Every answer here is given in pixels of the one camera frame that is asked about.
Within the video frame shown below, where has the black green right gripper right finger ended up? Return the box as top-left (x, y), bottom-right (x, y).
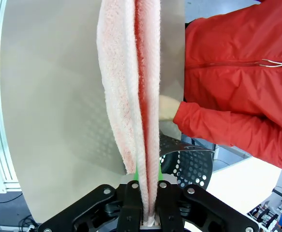
top-left (155, 166), bottom-right (260, 232)

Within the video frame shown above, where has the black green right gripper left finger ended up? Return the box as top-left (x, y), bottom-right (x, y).
top-left (37, 164), bottom-right (143, 232)

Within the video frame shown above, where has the pink terry towel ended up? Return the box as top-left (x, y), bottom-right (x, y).
top-left (96, 0), bottom-right (162, 228)

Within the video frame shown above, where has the red-sleeved left forearm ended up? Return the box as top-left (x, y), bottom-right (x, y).
top-left (173, 101), bottom-right (282, 171)

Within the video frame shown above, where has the person's left hand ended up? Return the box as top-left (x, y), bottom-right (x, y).
top-left (158, 94), bottom-right (181, 121)

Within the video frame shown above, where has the white side table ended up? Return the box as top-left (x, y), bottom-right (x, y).
top-left (184, 156), bottom-right (282, 215)

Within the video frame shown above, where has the black perforated metal chair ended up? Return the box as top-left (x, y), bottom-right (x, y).
top-left (159, 129), bottom-right (215, 189)

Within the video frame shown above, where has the black equipment rack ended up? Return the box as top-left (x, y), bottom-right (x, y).
top-left (248, 200), bottom-right (282, 228)

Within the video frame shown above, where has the white power strip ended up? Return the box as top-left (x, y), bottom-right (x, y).
top-left (0, 223), bottom-right (39, 232)

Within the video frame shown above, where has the red zip jacket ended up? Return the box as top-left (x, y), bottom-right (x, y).
top-left (183, 0), bottom-right (282, 121)

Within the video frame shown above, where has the black floor cable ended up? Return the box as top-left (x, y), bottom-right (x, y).
top-left (0, 192), bottom-right (23, 204)

